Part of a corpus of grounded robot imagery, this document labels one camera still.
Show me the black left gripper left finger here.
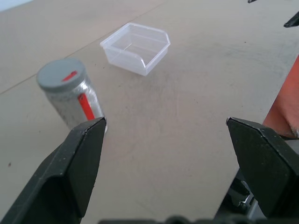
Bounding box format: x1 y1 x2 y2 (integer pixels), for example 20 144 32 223
0 117 107 224

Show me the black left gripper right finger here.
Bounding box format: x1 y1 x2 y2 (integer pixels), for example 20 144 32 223
226 117 299 224

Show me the silver can with red stripe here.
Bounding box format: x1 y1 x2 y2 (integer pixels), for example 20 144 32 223
43 78 108 135

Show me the grey plastic lid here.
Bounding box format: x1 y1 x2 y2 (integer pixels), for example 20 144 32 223
36 58 86 93

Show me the clear plastic bin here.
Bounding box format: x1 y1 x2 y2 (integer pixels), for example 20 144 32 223
100 22 171 77

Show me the orange object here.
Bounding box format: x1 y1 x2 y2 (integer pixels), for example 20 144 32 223
262 55 299 140

